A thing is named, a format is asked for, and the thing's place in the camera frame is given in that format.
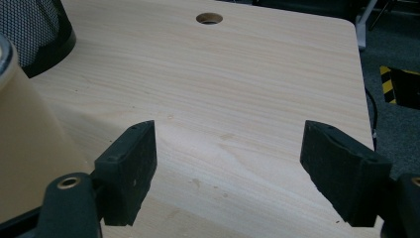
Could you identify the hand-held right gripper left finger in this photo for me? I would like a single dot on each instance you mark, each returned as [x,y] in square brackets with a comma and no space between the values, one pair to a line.
[128,172]

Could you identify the beige container with perforated strainer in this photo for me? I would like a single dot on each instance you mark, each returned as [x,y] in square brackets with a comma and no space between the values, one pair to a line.
[29,148]

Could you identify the black mesh waste bin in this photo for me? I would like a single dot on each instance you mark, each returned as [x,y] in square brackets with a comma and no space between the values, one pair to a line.
[39,33]

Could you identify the black yellow striped base plate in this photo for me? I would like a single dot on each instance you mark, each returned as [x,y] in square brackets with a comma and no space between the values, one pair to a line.
[401,87]

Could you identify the white desk frame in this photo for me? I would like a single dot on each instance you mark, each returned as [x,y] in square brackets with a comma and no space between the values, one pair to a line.
[363,29]

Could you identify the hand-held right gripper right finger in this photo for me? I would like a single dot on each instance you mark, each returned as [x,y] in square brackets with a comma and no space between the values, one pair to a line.
[343,175]

